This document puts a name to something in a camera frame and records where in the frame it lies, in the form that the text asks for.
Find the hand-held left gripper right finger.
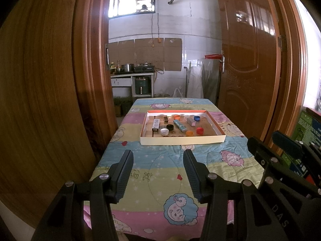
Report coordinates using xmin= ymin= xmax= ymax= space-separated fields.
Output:
xmin=183 ymin=150 xmax=289 ymax=241

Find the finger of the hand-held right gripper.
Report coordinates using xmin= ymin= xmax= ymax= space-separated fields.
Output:
xmin=247 ymin=136 xmax=321 ymax=196
xmin=272 ymin=131 xmax=321 ymax=166

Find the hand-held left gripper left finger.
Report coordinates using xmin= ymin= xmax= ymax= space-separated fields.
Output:
xmin=31 ymin=150 xmax=134 ymax=241

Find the shallow cardboard box tray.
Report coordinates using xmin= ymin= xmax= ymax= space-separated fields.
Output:
xmin=140 ymin=110 xmax=227 ymax=146

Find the cyan box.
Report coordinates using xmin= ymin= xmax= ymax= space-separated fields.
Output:
xmin=173 ymin=119 xmax=187 ymax=132

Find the green printed carton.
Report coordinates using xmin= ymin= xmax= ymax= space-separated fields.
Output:
xmin=281 ymin=108 xmax=321 ymax=179

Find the cartoon printed tablecloth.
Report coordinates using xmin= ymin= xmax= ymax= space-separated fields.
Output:
xmin=83 ymin=98 xmax=265 ymax=236

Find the floor box with green plants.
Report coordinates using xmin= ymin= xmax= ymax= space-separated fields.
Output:
xmin=113 ymin=97 xmax=133 ymax=117

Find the clear plastic covered rack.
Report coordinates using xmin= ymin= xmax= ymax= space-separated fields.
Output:
xmin=187 ymin=59 xmax=222 ymax=103

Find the green air fryer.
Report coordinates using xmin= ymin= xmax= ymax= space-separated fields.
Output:
xmin=135 ymin=77 xmax=151 ymax=95

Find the white kitchen cabinet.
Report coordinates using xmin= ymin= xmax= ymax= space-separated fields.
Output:
xmin=111 ymin=72 xmax=154 ymax=98

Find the black gas stove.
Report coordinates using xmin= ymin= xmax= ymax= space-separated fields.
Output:
xmin=134 ymin=65 xmax=154 ymax=73

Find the window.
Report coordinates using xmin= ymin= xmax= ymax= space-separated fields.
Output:
xmin=109 ymin=0 xmax=156 ymax=19

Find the wooden door with handle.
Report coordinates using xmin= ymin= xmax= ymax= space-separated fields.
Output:
xmin=214 ymin=0 xmax=282 ymax=141

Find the wooden door frame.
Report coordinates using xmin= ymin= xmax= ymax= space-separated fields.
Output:
xmin=71 ymin=0 xmax=310 ymax=156

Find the cardboard wall covering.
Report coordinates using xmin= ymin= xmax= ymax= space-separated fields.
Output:
xmin=108 ymin=38 xmax=183 ymax=72

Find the hanging cable with orange plugs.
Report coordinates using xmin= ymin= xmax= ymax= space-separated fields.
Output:
xmin=150 ymin=12 xmax=162 ymax=48

